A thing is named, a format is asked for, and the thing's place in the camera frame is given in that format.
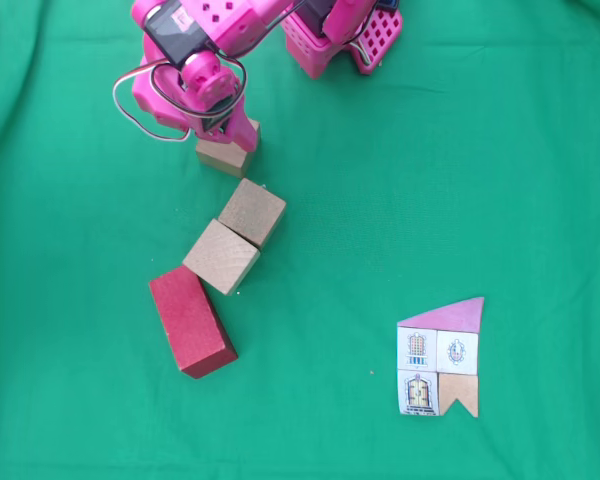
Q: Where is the wooden cube with balcony window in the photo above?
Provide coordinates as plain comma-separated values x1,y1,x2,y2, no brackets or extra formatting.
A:
194,119,262,180

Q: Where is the paper house picture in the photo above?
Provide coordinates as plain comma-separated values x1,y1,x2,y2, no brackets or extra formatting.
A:
396,296,486,419

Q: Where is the wooden cube with door print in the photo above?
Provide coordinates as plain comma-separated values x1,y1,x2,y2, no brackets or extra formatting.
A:
217,177,288,251

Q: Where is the wooden cube with oval window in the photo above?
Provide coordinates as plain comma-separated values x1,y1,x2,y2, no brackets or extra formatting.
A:
181,218,261,297

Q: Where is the red wooden wedge block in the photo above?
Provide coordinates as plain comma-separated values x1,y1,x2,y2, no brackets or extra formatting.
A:
148,264,239,380

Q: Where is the green cloth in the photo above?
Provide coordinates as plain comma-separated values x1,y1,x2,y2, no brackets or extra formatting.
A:
0,0,600,480

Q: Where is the wrist servo cable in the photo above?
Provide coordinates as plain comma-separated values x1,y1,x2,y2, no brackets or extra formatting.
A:
214,52,249,126

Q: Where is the gripper servo cable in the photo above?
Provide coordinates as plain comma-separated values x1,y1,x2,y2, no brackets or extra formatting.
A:
112,54,191,144

